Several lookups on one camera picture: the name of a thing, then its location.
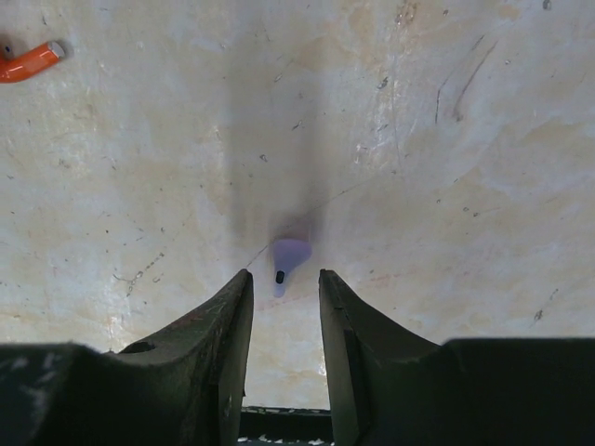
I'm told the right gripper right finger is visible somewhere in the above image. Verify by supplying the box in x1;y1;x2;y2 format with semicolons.
319;269;446;445

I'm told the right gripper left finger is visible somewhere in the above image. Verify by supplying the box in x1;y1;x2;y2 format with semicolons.
118;269;254;445

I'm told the purple earbud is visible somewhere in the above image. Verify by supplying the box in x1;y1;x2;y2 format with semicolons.
272;238;312;297

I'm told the orange earbud right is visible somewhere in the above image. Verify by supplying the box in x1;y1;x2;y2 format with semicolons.
1;41;66;84

